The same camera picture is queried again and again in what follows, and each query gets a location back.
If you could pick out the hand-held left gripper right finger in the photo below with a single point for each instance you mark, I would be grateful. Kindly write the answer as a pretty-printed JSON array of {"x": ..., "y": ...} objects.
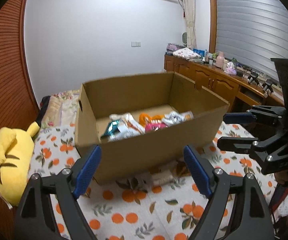
[{"x": 196, "y": 170}]

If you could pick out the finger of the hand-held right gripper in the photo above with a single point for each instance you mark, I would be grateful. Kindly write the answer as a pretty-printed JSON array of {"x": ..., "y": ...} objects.
[
  {"x": 233, "y": 143},
  {"x": 236, "y": 118}
]

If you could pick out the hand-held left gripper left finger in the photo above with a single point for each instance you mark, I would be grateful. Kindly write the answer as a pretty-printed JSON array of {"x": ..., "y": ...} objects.
[{"x": 89, "y": 170}]

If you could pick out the teal snack packet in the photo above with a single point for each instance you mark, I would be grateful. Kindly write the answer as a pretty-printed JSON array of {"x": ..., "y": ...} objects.
[{"x": 111, "y": 128}]

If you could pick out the brown cardboard box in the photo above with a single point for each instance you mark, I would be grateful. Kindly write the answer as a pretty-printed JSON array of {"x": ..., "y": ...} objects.
[{"x": 139, "y": 155}]

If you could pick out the white packet with blue print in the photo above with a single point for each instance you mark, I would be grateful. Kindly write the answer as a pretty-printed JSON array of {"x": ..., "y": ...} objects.
[{"x": 129, "y": 133}]

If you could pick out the silver packet with orange label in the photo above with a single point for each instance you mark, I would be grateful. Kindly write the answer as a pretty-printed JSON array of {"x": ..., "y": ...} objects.
[{"x": 177, "y": 118}]

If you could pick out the magenta snack packet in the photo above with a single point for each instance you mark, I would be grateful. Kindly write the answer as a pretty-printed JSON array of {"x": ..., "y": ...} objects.
[{"x": 156, "y": 127}]

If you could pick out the silver snack packet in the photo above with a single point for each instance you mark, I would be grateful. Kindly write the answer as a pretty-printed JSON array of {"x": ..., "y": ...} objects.
[{"x": 122, "y": 118}]

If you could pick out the orange snack packet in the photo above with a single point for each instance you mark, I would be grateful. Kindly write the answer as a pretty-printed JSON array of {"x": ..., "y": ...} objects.
[{"x": 146, "y": 117}]

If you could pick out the brown snack packet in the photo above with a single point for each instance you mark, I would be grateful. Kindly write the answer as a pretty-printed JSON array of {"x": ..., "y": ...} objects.
[{"x": 182, "y": 170}]

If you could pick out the black clamp on cabinet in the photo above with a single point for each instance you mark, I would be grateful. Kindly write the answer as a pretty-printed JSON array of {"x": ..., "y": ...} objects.
[
  {"x": 268, "y": 86},
  {"x": 253, "y": 78}
]

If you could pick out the wooden cabinet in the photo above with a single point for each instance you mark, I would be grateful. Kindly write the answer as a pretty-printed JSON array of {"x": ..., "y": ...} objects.
[{"x": 213, "y": 82}]

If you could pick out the pink tissue pack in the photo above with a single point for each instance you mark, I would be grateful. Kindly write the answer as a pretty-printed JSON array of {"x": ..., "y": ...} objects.
[{"x": 230, "y": 68}]

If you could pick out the pink bottle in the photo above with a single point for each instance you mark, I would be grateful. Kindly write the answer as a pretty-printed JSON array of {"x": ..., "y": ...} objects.
[{"x": 219, "y": 59}]

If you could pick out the orange fruit print blanket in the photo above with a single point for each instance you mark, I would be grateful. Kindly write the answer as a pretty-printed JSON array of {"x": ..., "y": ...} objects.
[{"x": 134, "y": 217}]

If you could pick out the grey window blind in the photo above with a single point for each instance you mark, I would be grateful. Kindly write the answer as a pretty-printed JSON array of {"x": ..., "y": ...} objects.
[{"x": 253, "y": 30}]

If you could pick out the yellow plush toy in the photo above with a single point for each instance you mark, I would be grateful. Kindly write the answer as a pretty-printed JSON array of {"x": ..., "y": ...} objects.
[{"x": 11, "y": 160}]

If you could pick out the folded floral cloth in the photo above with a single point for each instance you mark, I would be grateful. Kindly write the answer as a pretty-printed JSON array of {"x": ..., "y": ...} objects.
[{"x": 186, "y": 53}]

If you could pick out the folded purple cloth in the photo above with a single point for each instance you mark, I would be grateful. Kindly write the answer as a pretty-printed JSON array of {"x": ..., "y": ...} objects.
[{"x": 175, "y": 47}]

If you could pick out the small white fan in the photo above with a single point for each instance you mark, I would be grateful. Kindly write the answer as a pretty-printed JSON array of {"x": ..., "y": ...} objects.
[{"x": 184, "y": 38}]

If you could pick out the floral curtain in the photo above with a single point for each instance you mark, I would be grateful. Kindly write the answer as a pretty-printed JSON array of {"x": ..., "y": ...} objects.
[{"x": 189, "y": 15}]

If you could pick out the wooden louvered wardrobe door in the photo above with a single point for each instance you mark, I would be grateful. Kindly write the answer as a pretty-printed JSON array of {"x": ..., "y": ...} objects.
[{"x": 6, "y": 75}]

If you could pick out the white wall switch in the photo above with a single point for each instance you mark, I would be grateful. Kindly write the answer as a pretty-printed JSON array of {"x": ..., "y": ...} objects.
[{"x": 136, "y": 44}]

